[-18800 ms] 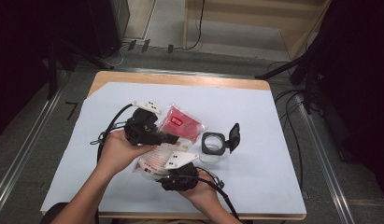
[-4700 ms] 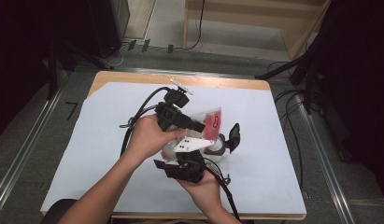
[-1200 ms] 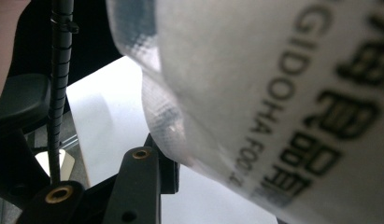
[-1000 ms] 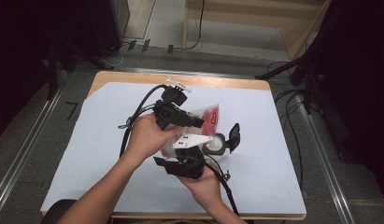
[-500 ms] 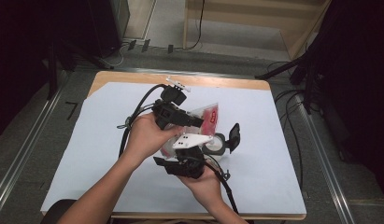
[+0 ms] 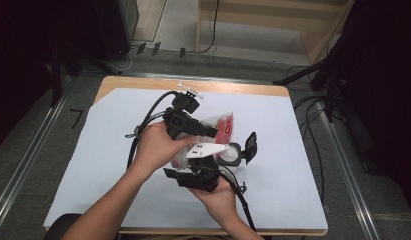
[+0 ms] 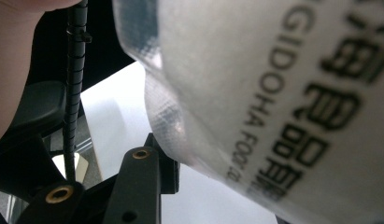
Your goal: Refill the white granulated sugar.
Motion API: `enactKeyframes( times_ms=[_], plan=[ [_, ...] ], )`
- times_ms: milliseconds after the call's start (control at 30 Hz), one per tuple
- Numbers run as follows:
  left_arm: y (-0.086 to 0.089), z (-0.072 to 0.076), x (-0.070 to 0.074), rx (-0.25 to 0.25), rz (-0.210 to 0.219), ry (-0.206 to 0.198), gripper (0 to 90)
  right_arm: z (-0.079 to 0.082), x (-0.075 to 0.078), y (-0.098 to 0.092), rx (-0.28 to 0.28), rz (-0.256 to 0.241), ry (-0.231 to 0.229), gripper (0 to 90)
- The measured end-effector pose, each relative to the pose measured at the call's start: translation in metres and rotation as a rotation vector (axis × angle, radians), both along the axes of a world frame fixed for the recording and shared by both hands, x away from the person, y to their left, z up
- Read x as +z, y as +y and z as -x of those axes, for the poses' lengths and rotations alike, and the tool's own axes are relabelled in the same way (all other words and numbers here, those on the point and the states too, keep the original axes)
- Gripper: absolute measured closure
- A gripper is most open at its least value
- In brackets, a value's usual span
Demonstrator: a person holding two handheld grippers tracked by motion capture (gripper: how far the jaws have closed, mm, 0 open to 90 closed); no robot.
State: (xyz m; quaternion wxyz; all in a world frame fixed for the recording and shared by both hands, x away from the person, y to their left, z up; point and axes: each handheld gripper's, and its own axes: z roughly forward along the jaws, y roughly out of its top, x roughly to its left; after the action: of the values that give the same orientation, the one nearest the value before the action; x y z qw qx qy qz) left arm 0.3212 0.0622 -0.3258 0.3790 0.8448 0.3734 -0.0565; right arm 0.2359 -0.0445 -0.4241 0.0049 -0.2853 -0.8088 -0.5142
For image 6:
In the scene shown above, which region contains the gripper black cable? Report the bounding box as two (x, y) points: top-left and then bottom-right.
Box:
(219, 164), (257, 233)
(125, 90), (179, 171)

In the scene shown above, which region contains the white floor cable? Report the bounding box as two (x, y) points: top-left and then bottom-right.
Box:
(116, 46), (135, 73)

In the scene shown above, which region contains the black tripod stand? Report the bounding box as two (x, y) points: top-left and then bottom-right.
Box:
(272, 49), (347, 123)

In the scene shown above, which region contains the black cabinet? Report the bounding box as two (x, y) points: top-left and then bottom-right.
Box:
(92, 0), (141, 63)

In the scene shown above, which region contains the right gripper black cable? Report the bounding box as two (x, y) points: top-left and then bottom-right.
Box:
(219, 164), (257, 233)

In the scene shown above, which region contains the white paper table cover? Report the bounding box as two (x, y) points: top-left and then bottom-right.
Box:
(42, 87), (328, 231)

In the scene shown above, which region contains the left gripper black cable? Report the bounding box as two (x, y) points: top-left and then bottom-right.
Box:
(125, 90), (179, 171)

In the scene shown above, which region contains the person's right hand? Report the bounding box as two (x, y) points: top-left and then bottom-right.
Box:
(187, 176), (240, 225)

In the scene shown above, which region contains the black hanging cable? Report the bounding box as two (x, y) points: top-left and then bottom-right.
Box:
(192, 0), (221, 55)

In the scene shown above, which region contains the person's left hand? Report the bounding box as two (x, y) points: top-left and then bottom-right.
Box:
(131, 120), (197, 183)

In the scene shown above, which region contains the black curtain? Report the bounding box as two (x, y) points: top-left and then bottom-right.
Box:
(0, 0), (104, 151)
(326, 0), (411, 214)

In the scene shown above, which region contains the wooden shelf frame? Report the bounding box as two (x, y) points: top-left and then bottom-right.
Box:
(195, 0), (356, 66)

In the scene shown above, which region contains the black floor cable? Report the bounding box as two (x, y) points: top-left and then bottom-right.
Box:
(292, 64), (327, 204)

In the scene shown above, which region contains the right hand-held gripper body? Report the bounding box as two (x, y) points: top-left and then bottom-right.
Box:
(179, 142), (230, 193)

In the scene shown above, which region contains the clear jar with black lid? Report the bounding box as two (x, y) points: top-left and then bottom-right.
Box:
(215, 131), (258, 173)

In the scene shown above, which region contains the black chair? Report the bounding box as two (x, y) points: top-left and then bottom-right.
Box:
(42, 213), (82, 240)

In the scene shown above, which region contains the red and white pouch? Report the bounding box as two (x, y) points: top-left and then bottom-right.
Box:
(171, 112), (235, 172)

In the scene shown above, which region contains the metal floor rail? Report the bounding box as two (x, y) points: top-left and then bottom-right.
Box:
(317, 99), (381, 240)
(79, 71), (274, 85)
(0, 93), (69, 231)

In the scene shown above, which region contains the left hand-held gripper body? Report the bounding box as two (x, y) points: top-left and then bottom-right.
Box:
(162, 81), (205, 140)

